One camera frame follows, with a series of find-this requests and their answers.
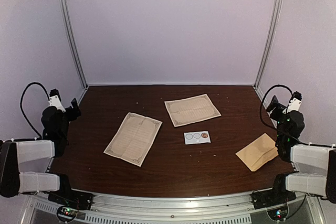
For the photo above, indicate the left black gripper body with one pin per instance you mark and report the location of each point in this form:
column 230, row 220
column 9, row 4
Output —
column 72, row 116

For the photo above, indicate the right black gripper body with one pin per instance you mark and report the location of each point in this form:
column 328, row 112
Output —
column 279, row 107

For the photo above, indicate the brown kraft envelope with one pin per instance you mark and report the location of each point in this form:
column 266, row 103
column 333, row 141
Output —
column 258, row 153

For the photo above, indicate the cream letter paper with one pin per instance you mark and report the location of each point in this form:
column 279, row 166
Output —
column 133, row 139
column 191, row 110

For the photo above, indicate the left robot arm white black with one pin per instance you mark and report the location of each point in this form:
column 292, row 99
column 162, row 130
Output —
column 55, row 119

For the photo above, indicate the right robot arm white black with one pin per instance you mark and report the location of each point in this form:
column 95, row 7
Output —
column 315, row 164

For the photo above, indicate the white sticker sheet with seal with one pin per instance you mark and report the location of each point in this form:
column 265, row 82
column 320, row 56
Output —
column 199, row 137

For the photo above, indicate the left small circuit board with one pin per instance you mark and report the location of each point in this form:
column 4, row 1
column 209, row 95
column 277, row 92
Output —
column 66, row 214

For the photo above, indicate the small circuit board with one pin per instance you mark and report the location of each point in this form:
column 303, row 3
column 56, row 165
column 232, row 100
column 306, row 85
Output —
column 278, row 214
column 66, row 214

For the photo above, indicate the right small circuit board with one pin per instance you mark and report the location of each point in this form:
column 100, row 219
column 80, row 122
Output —
column 278, row 214

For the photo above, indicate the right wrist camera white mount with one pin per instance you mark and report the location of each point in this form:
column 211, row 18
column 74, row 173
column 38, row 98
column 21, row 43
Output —
column 294, row 103

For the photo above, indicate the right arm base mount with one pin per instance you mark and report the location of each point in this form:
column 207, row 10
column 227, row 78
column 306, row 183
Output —
column 268, row 198

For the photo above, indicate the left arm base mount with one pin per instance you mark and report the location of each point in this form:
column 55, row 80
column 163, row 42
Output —
column 76, row 199

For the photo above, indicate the right aluminium frame post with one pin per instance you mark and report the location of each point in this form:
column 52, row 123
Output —
column 276, row 10

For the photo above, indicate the aluminium frame post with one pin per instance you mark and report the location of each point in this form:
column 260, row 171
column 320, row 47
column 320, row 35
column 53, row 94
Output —
column 276, row 10
column 72, row 43

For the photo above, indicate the front aluminium rail base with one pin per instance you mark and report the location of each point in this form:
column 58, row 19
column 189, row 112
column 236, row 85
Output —
column 234, row 208

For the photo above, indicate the left aluminium frame post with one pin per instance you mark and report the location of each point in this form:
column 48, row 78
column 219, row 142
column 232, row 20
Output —
column 72, row 43

